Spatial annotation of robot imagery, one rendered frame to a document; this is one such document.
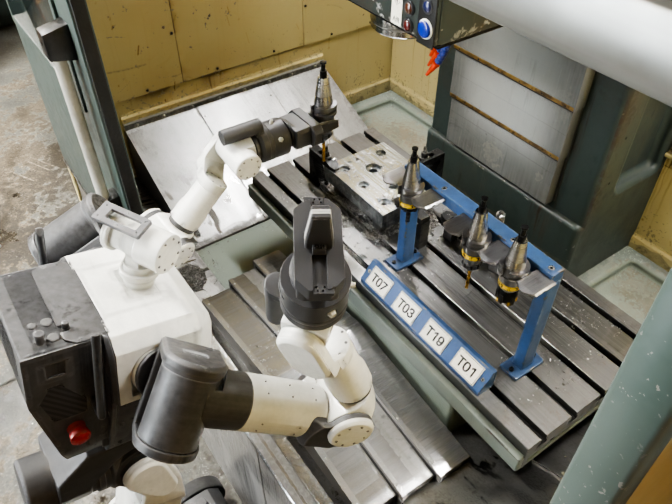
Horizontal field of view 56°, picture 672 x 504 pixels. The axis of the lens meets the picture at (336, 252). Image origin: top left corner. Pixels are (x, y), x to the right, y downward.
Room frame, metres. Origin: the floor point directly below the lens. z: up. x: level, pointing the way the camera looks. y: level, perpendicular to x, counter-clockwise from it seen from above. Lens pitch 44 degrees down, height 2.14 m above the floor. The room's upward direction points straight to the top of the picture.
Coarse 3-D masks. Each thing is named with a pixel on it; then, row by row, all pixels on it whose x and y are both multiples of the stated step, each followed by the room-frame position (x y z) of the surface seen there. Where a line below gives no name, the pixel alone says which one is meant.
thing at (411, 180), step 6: (408, 162) 1.19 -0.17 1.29; (408, 168) 1.18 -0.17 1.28; (414, 168) 1.18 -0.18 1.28; (408, 174) 1.18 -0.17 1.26; (414, 174) 1.18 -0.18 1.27; (408, 180) 1.18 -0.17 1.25; (414, 180) 1.18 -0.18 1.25; (420, 180) 1.19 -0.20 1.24; (408, 186) 1.17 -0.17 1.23; (414, 186) 1.17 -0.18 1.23
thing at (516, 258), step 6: (516, 240) 0.92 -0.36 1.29; (516, 246) 0.91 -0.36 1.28; (522, 246) 0.91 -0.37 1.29; (510, 252) 0.92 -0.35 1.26; (516, 252) 0.91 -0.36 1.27; (522, 252) 0.91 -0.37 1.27; (510, 258) 0.91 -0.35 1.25; (516, 258) 0.91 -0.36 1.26; (522, 258) 0.91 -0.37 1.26; (504, 264) 0.92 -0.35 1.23; (510, 264) 0.91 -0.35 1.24; (516, 264) 0.90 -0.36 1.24; (522, 264) 0.91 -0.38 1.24; (510, 270) 0.91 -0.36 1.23; (516, 270) 0.90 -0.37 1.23; (522, 270) 0.90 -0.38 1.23
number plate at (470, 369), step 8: (464, 352) 0.91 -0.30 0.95; (456, 360) 0.90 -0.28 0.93; (464, 360) 0.89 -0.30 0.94; (472, 360) 0.88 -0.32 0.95; (456, 368) 0.88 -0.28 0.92; (464, 368) 0.88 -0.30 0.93; (472, 368) 0.87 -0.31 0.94; (480, 368) 0.86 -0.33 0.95; (464, 376) 0.86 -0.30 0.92; (472, 376) 0.85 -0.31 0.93; (472, 384) 0.84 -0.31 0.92
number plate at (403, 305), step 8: (400, 296) 1.09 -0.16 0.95; (408, 296) 1.08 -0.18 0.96; (392, 304) 1.08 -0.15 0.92; (400, 304) 1.07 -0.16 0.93; (408, 304) 1.06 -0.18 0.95; (416, 304) 1.05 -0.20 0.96; (400, 312) 1.06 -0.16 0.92; (408, 312) 1.05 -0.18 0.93; (416, 312) 1.04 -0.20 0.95; (408, 320) 1.03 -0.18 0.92
